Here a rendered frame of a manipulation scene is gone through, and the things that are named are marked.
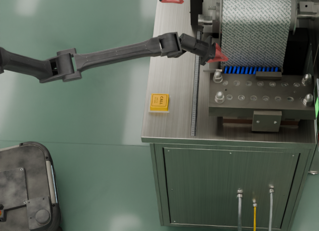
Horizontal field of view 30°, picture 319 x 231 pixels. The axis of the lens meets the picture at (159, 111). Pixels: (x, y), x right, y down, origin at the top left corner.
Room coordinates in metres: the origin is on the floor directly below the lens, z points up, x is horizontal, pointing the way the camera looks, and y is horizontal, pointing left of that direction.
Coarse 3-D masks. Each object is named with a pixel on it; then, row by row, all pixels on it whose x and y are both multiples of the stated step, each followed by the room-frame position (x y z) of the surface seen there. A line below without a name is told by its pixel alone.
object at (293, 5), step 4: (220, 0) 1.52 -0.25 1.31; (292, 0) 1.49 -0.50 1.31; (220, 4) 1.51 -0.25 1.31; (292, 4) 1.47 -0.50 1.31; (220, 8) 1.49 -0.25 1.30; (292, 8) 1.46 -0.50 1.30; (220, 12) 1.48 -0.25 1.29; (292, 12) 1.44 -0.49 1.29; (220, 16) 1.47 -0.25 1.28; (292, 16) 1.43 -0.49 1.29; (220, 20) 1.47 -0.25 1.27; (292, 20) 1.43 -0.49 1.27; (220, 24) 1.46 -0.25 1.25; (292, 24) 1.42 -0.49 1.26; (220, 28) 1.47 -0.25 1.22; (292, 28) 1.42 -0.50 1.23
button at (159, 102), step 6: (156, 96) 1.42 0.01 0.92; (162, 96) 1.41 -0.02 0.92; (168, 96) 1.41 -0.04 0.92; (150, 102) 1.39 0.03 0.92; (156, 102) 1.39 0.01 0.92; (162, 102) 1.38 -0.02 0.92; (168, 102) 1.39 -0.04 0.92; (150, 108) 1.37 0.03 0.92; (156, 108) 1.36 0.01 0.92; (162, 108) 1.36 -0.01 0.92
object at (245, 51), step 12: (228, 48) 1.45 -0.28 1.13; (240, 48) 1.44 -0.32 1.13; (252, 48) 1.44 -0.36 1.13; (264, 48) 1.43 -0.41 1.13; (276, 48) 1.42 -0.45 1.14; (228, 60) 1.45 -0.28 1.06; (240, 60) 1.44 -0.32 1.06; (252, 60) 1.44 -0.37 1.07; (264, 60) 1.43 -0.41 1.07; (276, 60) 1.42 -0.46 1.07
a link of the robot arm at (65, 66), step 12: (0, 48) 1.26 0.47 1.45; (0, 60) 1.23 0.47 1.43; (12, 60) 1.26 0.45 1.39; (24, 60) 1.31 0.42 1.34; (36, 60) 1.36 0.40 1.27; (48, 60) 1.41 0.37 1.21; (60, 60) 1.40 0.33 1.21; (0, 72) 1.20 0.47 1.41; (24, 72) 1.31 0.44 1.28; (36, 72) 1.33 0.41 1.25; (48, 72) 1.36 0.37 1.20; (60, 72) 1.36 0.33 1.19; (72, 72) 1.36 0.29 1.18
